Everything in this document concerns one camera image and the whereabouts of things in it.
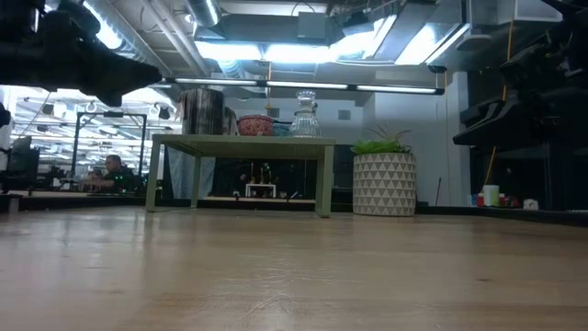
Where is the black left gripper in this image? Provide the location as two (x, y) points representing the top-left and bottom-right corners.
(0, 4), (163, 107)

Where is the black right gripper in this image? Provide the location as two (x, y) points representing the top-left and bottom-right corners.
(452, 27), (588, 153)

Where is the pink patterned candle tin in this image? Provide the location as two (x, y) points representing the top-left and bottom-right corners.
(236, 114), (276, 137)

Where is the clear glass candlestick holder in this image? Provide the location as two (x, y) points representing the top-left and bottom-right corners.
(288, 89), (322, 139)

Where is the white pale green cup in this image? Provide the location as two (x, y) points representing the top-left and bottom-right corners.
(481, 184), (501, 208)

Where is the person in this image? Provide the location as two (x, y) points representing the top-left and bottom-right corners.
(81, 154), (139, 194)

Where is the bright ceiling light panel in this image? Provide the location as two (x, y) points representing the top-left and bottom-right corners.
(195, 40), (341, 64)

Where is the white ceiling box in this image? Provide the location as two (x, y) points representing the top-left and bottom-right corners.
(514, 0), (564, 23)

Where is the succulent in white patterned pot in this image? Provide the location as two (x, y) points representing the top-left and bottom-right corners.
(349, 123), (417, 217)

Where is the pale green perforated metal shelf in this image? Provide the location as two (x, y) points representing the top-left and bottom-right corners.
(144, 133), (337, 219)

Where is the small white stand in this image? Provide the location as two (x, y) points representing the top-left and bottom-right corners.
(244, 182), (277, 199)

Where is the long black linear ceiling lamp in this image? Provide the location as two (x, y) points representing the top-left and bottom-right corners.
(151, 75), (446, 97)

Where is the black background rig frame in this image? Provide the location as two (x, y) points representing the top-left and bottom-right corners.
(75, 111), (148, 180)

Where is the yellow cable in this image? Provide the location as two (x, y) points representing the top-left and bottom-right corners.
(485, 20), (514, 188)

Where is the silver round ventilation duct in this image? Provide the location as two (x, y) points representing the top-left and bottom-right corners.
(183, 0), (221, 28)

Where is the black aluminium table frame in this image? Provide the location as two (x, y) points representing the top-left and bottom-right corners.
(0, 192), (588, 227)

